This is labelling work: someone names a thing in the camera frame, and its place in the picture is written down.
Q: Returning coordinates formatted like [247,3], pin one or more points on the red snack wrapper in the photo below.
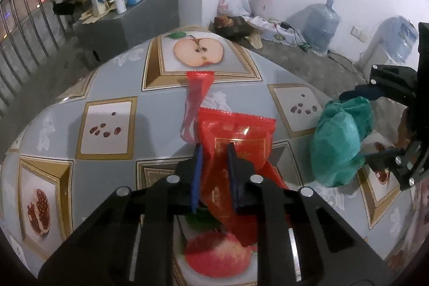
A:
[235,147]

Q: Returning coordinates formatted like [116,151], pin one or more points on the large water jug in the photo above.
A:
[320,26]

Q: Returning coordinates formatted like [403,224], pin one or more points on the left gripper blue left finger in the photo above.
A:
[198,159]

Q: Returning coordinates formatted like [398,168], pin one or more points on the teal plastic bag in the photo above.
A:
[336,143]

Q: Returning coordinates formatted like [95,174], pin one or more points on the dark bag on floor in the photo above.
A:
[232,27]

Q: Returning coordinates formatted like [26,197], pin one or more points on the white plastic bag floor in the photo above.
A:
[234,8]

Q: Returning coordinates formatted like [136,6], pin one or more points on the dark grey cabinet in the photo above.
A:
[116,33]

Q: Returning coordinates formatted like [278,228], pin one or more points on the metal balcony railing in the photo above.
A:
[31,33]

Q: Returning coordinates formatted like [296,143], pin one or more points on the water dispenser with jug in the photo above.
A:
[392,43]

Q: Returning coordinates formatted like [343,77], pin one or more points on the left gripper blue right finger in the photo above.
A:
[233,174]

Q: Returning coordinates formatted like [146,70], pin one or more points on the red torn wrapper strip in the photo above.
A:
[199,83]

